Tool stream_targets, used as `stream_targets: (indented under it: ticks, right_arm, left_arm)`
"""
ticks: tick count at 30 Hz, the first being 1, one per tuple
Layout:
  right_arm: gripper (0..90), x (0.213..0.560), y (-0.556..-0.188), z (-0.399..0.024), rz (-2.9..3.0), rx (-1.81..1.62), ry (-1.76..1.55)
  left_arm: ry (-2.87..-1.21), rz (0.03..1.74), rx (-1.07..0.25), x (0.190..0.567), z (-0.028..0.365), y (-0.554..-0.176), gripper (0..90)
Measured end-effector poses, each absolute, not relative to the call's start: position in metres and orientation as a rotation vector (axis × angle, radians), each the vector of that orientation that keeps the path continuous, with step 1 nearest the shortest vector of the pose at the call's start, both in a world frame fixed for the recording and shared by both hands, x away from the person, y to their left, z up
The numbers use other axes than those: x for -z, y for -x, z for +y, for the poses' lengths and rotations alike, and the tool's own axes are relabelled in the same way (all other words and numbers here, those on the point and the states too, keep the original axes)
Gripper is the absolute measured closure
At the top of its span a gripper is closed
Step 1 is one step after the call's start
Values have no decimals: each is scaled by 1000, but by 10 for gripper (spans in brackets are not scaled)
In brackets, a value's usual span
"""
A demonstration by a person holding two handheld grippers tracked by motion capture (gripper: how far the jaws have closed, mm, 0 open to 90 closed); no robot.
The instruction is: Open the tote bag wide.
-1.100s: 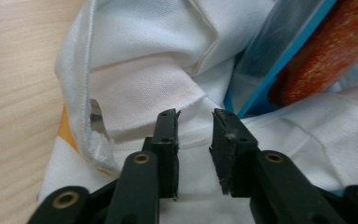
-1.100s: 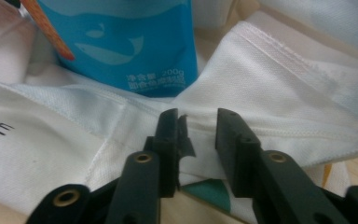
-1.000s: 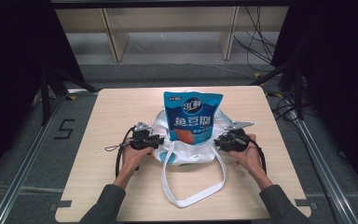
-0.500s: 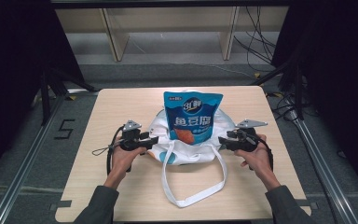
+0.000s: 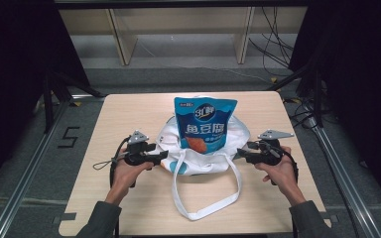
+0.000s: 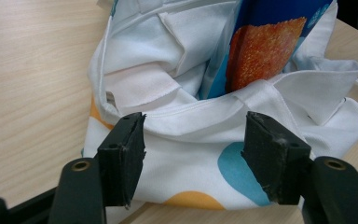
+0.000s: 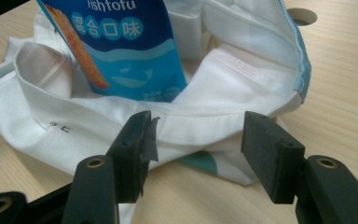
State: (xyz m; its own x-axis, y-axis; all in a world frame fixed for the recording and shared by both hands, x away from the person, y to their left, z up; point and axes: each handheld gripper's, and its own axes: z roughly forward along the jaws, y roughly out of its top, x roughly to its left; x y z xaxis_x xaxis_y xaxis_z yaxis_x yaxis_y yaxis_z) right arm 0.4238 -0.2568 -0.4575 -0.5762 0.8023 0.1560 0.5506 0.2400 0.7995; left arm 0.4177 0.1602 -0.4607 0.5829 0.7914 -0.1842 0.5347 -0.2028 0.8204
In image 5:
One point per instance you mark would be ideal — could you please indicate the white green orange tote bag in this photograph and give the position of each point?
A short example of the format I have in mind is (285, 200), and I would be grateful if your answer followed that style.
(234, 132)

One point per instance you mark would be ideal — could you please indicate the person's right hand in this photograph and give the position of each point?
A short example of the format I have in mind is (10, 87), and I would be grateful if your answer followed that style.
(284, 173)

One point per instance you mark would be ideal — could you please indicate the grey tape strip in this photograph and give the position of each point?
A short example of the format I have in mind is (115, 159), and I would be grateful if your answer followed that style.
(66, 217)

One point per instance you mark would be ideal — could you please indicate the person's left hand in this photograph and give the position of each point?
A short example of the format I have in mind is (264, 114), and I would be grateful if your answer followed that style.
(124, 177)

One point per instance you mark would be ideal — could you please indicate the black curtain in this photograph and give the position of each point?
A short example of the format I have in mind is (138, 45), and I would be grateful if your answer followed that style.
(10, 82)
(360, 82)

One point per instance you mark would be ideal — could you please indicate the blue snack packet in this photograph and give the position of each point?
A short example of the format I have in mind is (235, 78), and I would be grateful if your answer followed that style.
(205, 122)

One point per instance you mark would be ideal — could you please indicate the aluminium floor rail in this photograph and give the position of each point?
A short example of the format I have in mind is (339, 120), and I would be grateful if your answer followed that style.
(340, 172)
(29, 172)

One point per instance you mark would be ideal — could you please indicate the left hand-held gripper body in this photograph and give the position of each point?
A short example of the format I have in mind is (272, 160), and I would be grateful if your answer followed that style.
(138, 137)

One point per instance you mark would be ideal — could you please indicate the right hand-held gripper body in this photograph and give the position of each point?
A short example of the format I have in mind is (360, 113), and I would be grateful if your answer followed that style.
(273, 134)

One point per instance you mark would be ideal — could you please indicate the light wooden bench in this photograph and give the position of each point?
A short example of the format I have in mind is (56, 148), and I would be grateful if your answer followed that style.
(125, 36)

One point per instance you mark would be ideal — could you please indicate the black metal stand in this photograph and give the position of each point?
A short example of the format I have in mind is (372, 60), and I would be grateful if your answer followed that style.
(49, 105)
(317, 99)

